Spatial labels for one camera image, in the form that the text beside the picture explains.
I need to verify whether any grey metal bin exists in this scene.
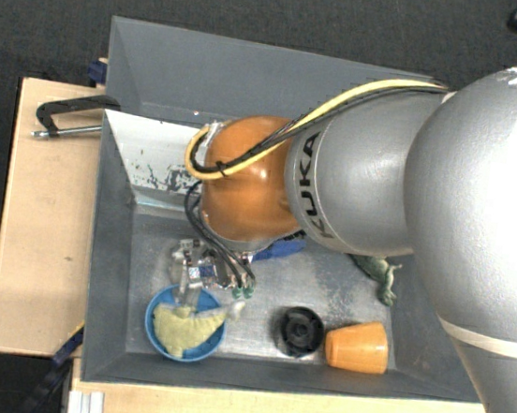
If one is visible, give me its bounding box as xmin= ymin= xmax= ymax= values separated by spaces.
xmin=64 ymin=14 xmax=517 ymax=413

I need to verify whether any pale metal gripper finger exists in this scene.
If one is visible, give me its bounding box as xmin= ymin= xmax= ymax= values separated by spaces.
xmin=172 ymin=263 xmax=192 ymax=307
xmin=184 ymin=268 xmax=208 ymax=311

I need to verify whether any pale brown flat board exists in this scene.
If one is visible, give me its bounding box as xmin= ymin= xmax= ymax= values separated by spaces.
xmin=0 ymin=75 xmax=117 ymax=365

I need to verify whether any orange cup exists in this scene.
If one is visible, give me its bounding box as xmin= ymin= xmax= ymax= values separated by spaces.
xmin=320 ymin=314 xmax=394 ymax=377

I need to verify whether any blue bowl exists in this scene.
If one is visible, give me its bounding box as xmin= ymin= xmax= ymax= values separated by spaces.
xmin=140 ymin=279 xmax=232 ymax=368

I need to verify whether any yellow stuffed toy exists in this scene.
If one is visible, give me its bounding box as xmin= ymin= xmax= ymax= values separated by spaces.
xmin=146 ymin=288 xmax=248 ymax=367

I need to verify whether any blue flat thing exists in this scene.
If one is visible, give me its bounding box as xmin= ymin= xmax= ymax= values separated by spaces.
xmin=250 ymin=230 xmax=309 ymax=270

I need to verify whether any black round lid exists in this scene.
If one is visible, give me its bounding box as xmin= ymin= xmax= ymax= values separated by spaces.
xmin=274 ymin=303 xmax=329 ymax=363

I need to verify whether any green toy dinosaur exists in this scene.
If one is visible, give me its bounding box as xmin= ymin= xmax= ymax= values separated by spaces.
xmin=342 ymin=252 xmax=406 ymax=310

